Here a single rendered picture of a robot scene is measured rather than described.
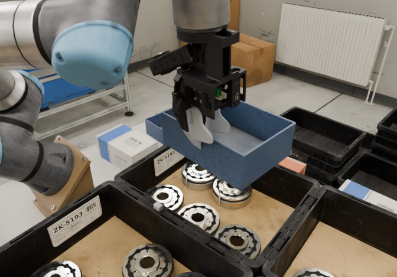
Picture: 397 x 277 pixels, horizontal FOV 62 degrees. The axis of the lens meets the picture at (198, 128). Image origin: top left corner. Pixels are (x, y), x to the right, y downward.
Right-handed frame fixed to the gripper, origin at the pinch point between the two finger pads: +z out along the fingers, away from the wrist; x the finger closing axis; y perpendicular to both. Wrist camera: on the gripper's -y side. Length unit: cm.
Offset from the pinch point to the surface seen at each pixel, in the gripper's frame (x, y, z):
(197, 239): -4.9, 3.4, 19.2
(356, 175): 108, -4, 82
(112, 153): 9, -56, 38
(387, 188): 109, 10, 82
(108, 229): -12.7, -19.3, 28.7
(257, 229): 12.4, 4.9, 30.4
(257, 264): -1.1, 14.7, 19.5
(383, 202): 48, 21, 37
